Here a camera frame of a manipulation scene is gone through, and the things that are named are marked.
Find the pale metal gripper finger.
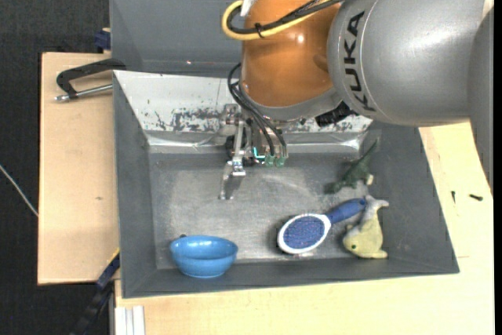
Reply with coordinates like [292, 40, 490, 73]
[218, 159, 247, 202]

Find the grey metal bin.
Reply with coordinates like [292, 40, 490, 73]
[108, 0, 461, 300]

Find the blue bowl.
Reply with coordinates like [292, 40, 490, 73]
[169, 234, 240, 280]

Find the blue and white brush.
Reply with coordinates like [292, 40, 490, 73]
[276, 197, 368, 257]

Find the green toy dinosaur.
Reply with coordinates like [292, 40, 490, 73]
[326, 137, 383, 195]

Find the yellow and grey plush dolphin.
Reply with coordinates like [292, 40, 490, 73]
[341, 195, 391, 260]

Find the pale cardboard board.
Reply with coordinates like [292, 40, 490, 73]
[37, 51, 121, 286]

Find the black cylinder on white bracket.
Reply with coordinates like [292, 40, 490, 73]
[315, 100, 356, 128]

